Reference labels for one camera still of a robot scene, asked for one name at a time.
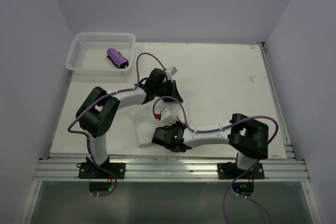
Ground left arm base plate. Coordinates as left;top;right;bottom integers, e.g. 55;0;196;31
76;162;125;179

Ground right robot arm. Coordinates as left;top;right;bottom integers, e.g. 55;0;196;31
151;113;269;178

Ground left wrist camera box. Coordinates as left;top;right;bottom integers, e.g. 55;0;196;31
165;67;177;80

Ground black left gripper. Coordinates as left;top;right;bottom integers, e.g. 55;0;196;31
154;80;183;102

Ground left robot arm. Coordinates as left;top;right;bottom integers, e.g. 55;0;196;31
75;67;183;178

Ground purple and black towel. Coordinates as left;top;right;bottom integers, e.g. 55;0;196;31
107;48;129;69

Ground aluminium mounting rail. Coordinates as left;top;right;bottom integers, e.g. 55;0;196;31
34;156;310;182

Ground white plastic basket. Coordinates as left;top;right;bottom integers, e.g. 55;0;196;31
65;33;135;77

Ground white towel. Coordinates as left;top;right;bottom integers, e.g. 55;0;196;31
131;101;181;148

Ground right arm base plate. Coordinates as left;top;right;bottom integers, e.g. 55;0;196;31
217;162;265;179

